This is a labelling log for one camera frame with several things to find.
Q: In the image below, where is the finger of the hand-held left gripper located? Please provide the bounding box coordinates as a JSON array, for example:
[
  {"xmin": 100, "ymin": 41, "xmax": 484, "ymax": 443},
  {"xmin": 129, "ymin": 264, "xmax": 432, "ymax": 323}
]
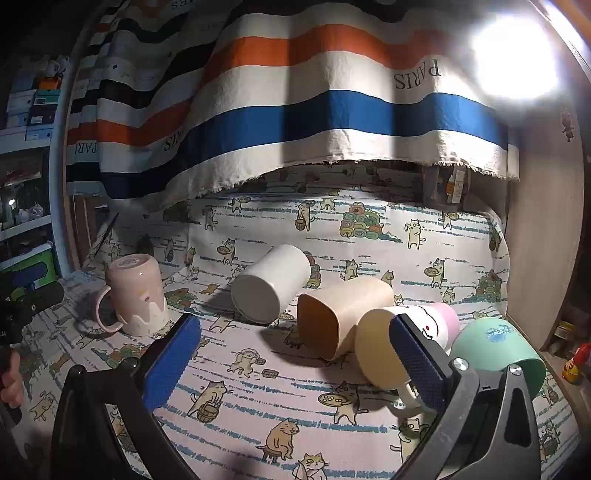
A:
[
  {"xmin": 0, "ymin": 281, "xmax": 65, "ymax": 324},
  {"xmin": 0, "ymin": 264, "xmax": 51, "ymax": 289}
]

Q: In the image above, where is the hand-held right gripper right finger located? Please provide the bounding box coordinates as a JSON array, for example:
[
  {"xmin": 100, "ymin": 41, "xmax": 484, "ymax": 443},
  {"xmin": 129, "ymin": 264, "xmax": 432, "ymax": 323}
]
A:
[{"xmin": 389, "ymin": 313, "xmax": 542, "ymax": 480}]

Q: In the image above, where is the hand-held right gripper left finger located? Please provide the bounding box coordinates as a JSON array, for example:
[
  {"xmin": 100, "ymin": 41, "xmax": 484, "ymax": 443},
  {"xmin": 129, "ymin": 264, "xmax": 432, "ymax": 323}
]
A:
[{"xmin": 50, "ymin": 313, "xmax": 202, "ymax": 480}]

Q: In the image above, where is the green cup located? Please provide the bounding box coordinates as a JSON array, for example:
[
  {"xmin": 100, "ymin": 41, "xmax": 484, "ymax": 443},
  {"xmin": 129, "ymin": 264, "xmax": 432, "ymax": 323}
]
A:
[{"xmin": 449, "ymin": 317, "xmax": 547, "ymax": 400}]

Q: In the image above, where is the beige square cup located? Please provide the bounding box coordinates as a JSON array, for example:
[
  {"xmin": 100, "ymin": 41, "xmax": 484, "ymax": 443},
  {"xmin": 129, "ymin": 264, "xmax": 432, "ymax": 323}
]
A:
[{"xmin": 296, "ymin": 276, "xmax": 395, "ymax": 361}]

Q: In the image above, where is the white round cup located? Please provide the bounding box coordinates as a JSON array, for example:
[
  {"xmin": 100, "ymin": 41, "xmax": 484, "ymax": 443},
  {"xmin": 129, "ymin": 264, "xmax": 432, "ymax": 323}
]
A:
[{"xmin": 230, "ymin": 244, "xmax": 312, "ymax": 324}]

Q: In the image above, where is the person's left hand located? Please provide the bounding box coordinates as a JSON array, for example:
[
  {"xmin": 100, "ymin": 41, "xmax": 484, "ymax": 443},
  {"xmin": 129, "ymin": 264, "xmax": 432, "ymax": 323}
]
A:
[{"xmin": 0, "ymin": 352, "xmax": 25, "ymax": 408}]

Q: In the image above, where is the green storage box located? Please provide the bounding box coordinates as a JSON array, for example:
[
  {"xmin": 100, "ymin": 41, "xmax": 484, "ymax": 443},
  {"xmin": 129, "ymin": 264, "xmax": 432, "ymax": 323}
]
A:
[{"xmin": 0, "ymin": 244, "xmax": 57, "ymax": 278}]

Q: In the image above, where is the cream and pink face mug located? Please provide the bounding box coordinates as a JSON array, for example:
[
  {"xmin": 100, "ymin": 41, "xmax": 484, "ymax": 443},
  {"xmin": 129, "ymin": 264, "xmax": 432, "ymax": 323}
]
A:
[{"xmin": 355, "ymin": 302, "xmax": 461, "ymax": 412}]

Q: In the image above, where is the pink mug with white drips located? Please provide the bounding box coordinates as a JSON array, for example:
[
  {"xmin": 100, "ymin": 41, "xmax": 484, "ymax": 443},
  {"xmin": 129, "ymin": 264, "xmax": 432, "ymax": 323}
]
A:
[{"xmin": 95, "ymin": 253, "xmax": 169, "ymax": 337}]

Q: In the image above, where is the shelf unit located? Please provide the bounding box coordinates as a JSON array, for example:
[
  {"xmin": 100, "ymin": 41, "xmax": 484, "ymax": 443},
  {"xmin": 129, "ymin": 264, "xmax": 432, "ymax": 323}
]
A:
[{"xmin": 0, "ymin": 51, "xmax": 70, "ymax": 287}]

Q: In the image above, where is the metal tin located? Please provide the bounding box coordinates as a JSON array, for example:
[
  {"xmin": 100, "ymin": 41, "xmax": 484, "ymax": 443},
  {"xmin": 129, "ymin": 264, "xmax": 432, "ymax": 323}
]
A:
[{"xmin": 551, "ymin": 320, "xmax": 576, "ymax": 356}]

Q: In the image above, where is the red toy figure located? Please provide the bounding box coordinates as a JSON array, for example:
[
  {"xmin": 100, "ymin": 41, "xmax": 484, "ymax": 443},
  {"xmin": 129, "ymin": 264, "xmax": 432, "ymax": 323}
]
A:
[{"xmin": 561, "ymin": 342, "xmax": 591, "ymax": 385}]

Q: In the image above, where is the stack of shoe boxes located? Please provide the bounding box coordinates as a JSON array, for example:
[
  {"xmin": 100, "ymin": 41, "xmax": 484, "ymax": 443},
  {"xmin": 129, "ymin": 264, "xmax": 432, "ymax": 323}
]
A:
[{"xmin": 4, "ymin": 55, "xmax": 63, "ymax": 141}]

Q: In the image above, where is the cat print cloth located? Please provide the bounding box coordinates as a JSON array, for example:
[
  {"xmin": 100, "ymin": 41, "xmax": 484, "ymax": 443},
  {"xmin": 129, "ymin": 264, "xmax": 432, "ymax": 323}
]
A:
[{"xmin": 14, "ymin": 164, "xmax": 583, "ymax": 480}]

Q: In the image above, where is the box with orange label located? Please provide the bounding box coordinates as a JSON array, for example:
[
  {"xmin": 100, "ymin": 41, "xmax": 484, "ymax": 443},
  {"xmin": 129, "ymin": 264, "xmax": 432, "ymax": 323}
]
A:
[{"xmin": 444, "ymin": 166, "xmax": 468, "ymax": 205}]

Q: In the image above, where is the wooden side panel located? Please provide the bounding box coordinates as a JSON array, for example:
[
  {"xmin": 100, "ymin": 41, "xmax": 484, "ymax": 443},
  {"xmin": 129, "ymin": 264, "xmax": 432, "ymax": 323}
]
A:
[{"xmin": 503, "ymin": 0, "xmax": 591, "ymax": 354}]

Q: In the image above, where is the bear sticker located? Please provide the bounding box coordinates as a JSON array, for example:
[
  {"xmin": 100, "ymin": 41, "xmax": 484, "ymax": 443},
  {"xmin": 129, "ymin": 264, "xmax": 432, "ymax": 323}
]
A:
[{"xmin": 560, "ymin": 108, "xmax": 577, "ymax": 142}]

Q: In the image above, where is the striped cloth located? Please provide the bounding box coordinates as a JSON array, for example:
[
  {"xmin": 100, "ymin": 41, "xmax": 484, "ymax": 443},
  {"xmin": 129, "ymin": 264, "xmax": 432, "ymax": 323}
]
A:
[{"xmin": 65, "ymin": 0, "xmax": 520, "ymax": 213}]

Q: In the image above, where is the bright lamp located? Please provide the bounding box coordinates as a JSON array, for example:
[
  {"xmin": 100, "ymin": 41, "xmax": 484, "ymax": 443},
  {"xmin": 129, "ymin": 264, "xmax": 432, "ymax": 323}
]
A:
[{"xmin": 468, "ymin": 14, "xmax": 560, "ymax": 100}]

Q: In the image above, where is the white frame post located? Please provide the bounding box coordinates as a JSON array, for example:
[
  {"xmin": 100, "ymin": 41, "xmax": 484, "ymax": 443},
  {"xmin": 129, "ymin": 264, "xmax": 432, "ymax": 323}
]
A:
[{"xmin": 50, "ymin": 28, "xmax": 93, "ymax": 280}]

